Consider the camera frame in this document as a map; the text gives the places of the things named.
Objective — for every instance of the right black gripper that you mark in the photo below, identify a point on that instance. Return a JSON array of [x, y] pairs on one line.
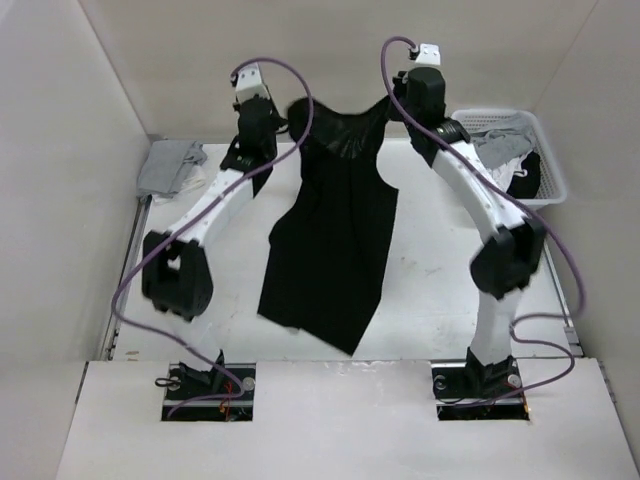
[[401, 82]]

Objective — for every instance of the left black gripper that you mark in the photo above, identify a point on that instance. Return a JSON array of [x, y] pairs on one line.
[[279, 122]]

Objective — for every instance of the black tank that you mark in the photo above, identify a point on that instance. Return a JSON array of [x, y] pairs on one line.
[[329, 251], [528, 188]]

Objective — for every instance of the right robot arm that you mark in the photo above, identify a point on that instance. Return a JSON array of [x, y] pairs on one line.
[[512, 240]]

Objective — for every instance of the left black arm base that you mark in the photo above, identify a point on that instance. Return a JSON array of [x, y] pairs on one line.
[[207, 396]]

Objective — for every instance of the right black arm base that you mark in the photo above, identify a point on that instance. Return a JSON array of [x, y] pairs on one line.
[[457, 399]]

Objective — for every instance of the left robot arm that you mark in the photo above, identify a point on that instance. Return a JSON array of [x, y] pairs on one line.
[[179, 280]]

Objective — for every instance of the folded white tank top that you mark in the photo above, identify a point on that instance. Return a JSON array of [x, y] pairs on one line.
[[194, 181]]

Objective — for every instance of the folded grey tank top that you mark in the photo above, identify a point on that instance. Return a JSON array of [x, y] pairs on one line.
[[168, 165]]

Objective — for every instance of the grey tank top in basket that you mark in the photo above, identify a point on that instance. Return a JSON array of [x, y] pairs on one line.
[[500, 142]]

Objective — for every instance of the white tank top in basket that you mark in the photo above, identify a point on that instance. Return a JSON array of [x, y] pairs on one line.
[[507, 172]]

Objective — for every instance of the black tank top in basket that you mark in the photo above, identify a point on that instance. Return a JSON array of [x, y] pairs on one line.
[[528, 188]]

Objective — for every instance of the white plastic laundry basket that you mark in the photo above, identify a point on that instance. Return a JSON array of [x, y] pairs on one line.
[[553, 190]]

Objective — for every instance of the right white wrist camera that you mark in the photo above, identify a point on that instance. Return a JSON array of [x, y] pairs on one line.
[[425, 54]]

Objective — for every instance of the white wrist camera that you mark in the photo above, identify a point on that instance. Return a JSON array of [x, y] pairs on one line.
[[248, 84], [425, 54]]

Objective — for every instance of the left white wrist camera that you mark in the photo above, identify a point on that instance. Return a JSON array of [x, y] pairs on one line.
[[248, 84]]

